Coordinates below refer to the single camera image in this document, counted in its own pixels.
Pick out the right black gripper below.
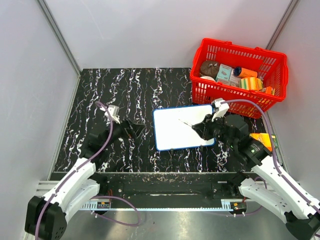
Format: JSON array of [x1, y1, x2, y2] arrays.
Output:
[[192, 111, 237, 149]]

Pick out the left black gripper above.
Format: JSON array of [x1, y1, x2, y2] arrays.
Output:
[[102, 116, 145, 150]]

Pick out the blue framed whiteboard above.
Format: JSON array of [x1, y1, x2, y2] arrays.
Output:
[[153, 104, 215, 152]]

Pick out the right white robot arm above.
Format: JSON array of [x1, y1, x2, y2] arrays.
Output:
[[191, 114, 320, 240]]

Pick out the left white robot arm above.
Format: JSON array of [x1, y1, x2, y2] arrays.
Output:
[[24, 119, 145, 240]]

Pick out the white round lid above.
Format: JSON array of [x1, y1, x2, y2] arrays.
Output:
[[200, 76, 215, 82]]

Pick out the pale pink box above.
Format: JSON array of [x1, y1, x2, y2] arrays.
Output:
[[229, 69, 241, 88]]

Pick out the brown round bun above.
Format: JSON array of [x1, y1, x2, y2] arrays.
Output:
[[199, 60, 220, 78]]

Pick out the teal small box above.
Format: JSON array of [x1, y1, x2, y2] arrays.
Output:
[[215, 64, 232, 82]]

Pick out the orange juice carton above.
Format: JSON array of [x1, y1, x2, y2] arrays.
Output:
[[249, 133, 279, 152]]

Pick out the yellow green sponge pack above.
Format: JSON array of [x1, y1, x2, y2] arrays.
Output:
[[239, 77, 264, 91]]

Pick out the orange tube blue cap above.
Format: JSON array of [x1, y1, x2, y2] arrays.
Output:
[[234, 66, 258, 78]]

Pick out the orange snack box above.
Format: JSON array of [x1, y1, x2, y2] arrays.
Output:
[[258, 86, 275, 96]]

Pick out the red plastic shopping basket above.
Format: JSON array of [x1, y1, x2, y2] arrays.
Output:
[[190, 38, 289, 119]]

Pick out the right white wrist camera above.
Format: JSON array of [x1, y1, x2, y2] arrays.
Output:
[[211, 98, 229, 122]]

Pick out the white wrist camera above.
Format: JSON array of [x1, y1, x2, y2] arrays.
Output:
[[104, 105, 120, 124], [211, 98, 229, 122]]

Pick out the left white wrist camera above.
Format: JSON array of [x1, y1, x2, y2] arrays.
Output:
[[104, 105, 120, 124]]

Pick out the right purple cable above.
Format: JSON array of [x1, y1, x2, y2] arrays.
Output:
[[223, 98, 320, 238]]

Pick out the purple cable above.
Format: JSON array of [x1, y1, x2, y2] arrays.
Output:
[[223, 98, 320, 238], [33, 101, 143, 240]]

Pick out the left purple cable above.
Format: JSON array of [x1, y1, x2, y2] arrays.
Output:
[[33, 101, 143, 240]]

